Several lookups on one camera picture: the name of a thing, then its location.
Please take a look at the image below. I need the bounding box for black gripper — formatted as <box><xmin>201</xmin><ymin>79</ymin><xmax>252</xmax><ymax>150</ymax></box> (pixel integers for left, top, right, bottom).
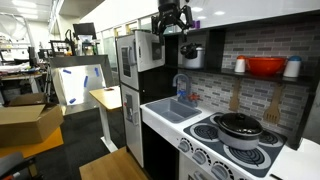
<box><xmin>151</xmin><ymin>0</ymin><xmax>195</xmax><ymax>46</ymax></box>

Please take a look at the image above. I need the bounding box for grey pressure pot black handle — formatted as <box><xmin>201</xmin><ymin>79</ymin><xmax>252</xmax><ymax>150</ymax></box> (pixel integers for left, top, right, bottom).
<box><xmin>180</xmin><ymin>42</ymin><xmax>206</xmax><ymax>70</ymax></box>

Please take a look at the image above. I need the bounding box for white toy microwave door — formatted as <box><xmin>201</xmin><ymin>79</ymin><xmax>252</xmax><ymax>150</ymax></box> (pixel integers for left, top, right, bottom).
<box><xmin>134</xmin><ymin>30</ymin><xmax>166</xmax><ymax>73</ymax></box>

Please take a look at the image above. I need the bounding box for grey pot with black lid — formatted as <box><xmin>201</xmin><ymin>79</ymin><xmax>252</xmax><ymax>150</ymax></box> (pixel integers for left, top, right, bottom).
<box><xmin>213</xmin><ymin>112</ymin><xmax>264</xmax><ymax>151</ymax></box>

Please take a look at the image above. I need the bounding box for grey stovetop panel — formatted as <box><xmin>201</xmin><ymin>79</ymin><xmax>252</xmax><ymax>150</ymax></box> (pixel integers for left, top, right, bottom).
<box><xmin>182</xmin><ymin>112</ymin><xmax>289</xmax><ymax>179</ymax></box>

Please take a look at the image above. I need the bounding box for grey toy faucet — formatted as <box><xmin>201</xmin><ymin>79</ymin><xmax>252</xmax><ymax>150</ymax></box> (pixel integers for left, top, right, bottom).
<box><xmin>172</xmin><ymin>73</ymin><xmax>194</xmax><ymax>107</ymax></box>

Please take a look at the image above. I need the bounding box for white shaker orange cap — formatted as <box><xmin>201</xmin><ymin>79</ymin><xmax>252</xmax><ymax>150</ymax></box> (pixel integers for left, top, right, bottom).
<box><xmin>234</xmin><ymin>55</ymin><xmax>247</xmax><ymax>74</ymax></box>

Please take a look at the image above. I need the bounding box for white glossy board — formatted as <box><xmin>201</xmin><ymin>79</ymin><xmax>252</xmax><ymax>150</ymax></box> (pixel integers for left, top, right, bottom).
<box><xmin>173</xmin><ymin>0</ymin><xmax>320</xmax><ymax>33</ymax></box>

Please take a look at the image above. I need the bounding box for grey toy sink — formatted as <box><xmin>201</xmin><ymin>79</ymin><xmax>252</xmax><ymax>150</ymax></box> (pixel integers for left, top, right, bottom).
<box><xmin>145</xmin><ymin>97</ymin><xmax>203</xmax><ymax>125</ymax></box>

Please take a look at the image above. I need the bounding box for black monitor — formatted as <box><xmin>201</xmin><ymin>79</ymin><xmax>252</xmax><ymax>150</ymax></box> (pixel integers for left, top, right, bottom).
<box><xmin>72</xmin><ymin>22</ymin><xmax>98</xmax><ymax>41</ymax></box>

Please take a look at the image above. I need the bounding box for black white toy kitchen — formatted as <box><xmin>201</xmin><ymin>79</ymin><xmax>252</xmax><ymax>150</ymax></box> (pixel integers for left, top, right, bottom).
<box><xmin>115</xmin><ymin>9</ymin><xmax>320</xmax><ymax>180</ymax></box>

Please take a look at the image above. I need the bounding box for wooden spatula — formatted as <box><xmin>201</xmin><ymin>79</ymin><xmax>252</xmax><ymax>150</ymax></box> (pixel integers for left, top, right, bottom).
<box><xmin>228</xmin><ymin>79</ymin><xmax>242</xmax><ymax>113</ymax></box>

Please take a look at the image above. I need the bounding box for light wooden desk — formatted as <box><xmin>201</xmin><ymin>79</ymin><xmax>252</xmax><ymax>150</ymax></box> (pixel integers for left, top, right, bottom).
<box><xmin>88</xmin><ymin>85</ymin><xmax>123</xmax><ymax>154</ymax></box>

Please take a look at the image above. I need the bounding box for red plastic bowl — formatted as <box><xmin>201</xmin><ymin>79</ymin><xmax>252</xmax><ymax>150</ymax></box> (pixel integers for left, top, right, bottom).
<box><xmin>245</xmin><ymin>56</ymin><xmax>288</xmax><ymax>76</ymax></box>

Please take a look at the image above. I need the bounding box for silver metal panel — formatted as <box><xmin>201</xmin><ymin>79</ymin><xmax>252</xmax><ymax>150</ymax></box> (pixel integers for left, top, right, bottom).
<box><xmin>49</xmin><ymin>54</ymin><xmax>116</xmax><ymax>116</ymax></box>

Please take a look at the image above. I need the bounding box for grey stove knob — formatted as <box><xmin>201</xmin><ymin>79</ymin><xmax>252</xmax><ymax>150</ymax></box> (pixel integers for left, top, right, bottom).
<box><xmin>210</xmin><ymin>161</ymin><xmax>235</xmax><ymax>180</ymax></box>
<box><xmin>191</xmin><ymin>147</ymin><xmax>211</xmax><ymax>166</ymax></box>
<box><xmin>177</xmin><ymin>137</ymin><xmax>194</xmax><ymax>154</ymax></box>

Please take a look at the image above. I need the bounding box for grey fridge door with dispenser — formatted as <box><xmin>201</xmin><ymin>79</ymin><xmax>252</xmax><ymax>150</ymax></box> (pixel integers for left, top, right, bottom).
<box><xmin>120</xmin><ymin>83</ymin><xmax>145</xmax><ymax>168</ymax></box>

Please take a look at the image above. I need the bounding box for white shaker blue cap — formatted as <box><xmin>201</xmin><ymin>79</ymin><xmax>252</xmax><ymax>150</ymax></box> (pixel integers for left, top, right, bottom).
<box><xmin>283</xmin><ymin>55</ymin><xmax>303</xmax><ymax>79</ymax></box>

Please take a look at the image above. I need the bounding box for wooden slotted turner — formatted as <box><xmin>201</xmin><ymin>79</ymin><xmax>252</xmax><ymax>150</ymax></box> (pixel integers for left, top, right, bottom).
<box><xmin>262</xmin><ymin>84</ymin><xmax>285</xmax><ymax>125</ymax></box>

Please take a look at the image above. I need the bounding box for wooden floor platform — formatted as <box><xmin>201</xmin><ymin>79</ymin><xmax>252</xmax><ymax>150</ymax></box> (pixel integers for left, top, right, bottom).
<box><xmin>78</xmin><ymin>146</ymin><xmax>150</xmax><ymax>180</ymax></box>

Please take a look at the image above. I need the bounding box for cluttered background desk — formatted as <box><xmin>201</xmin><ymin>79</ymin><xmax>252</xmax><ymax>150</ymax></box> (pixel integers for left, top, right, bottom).
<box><xmin>0</xmin><ymin>61</ymin><xmax>46</xmax><ymax>101</ymax></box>

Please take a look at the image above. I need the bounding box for brown cardboard box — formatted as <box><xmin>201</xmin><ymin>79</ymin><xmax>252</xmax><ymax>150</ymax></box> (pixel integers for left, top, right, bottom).
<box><xmin>0</xmin><ymin>92</ymin><xmax>65</xmax><ymax>148</ymax></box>

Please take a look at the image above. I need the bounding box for orange floor mat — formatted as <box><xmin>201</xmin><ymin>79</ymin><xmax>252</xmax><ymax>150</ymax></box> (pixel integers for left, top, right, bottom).
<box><xmin>0</xmin><ymin>126</ymin><xmax>65</xmax><ymax>159</ymax></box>

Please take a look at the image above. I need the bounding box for black grey chair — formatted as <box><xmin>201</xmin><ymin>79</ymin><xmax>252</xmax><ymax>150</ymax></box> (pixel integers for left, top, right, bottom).
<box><xmin>0</xmin><ymin>151</ymin><xmax>43</xmax><ymax>180</ymax></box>

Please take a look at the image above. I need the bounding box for blue tap handle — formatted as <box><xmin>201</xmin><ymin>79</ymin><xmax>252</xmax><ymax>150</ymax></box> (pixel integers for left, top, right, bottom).
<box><xmin>176</xmin><ymin>88</ymin><xmax>187</xmax><ymax>99</ymax></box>

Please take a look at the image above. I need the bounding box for red tap handle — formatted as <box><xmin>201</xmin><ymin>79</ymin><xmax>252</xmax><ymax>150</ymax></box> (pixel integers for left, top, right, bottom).
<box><xmin>187</xmin><ymin>92</ymin><xmax>201</xmax><ymax>102</ymax></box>

